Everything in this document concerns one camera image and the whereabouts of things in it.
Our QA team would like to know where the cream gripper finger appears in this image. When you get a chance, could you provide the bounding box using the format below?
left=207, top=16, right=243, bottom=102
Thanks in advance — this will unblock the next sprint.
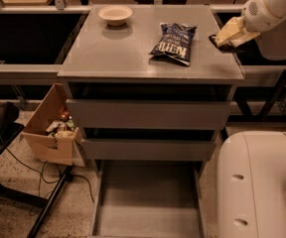
left=215, top=16, right=245, bottom=46
left=228, top=32, right=259, bottom=48

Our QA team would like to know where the dark rxbar chocolate wrapper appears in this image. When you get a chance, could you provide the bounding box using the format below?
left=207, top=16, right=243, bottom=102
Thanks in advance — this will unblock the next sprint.
left=209, top=35, right=243, bottom=54

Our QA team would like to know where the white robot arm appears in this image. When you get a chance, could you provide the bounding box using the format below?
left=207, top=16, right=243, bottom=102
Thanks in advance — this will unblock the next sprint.
left=211, top=0, right=286, bottom=238

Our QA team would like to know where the grey drawer cabinet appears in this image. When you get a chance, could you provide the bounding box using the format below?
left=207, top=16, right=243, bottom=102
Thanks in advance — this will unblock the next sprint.
left=57, top=4, right=246, bottom=177

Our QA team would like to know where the grey top drawer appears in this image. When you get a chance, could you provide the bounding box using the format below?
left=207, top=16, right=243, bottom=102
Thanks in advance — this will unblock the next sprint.
left=67, top=99, right=230, bottom=130

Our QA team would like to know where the grey middle drawer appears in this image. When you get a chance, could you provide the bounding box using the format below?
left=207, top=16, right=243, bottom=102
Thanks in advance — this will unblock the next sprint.
left=82, top=139, right=215, bottom=161

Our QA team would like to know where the grey open bottom drawer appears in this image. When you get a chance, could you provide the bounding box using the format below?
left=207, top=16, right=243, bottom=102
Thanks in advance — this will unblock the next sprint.
left=88, top=160, right=208, bottom=238

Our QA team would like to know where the dark chair at right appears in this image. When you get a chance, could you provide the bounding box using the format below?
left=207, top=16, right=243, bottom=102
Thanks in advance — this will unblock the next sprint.
left=238, top=11, right=286, bottom=119

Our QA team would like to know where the blue kettle chips bag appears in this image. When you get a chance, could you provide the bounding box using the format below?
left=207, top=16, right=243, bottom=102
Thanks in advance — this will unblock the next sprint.
left=150, top=23, right=198, bottom=66

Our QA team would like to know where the white bowl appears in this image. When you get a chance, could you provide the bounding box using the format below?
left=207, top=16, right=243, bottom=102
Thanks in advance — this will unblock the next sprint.
left=98, top=5, right=133, bottom=27

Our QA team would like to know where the cardboard box with items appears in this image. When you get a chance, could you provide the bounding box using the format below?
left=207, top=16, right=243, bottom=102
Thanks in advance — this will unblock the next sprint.
left=22, top=83, right=86, bottom=167

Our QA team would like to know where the black floor cable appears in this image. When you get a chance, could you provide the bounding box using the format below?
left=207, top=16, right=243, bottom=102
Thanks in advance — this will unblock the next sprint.
left=5, top=147, right=95, bottom=216

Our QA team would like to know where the black table leg frame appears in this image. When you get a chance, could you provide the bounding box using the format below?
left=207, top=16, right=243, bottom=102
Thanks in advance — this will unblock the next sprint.
left=0, top=122, right=72, bottom=238

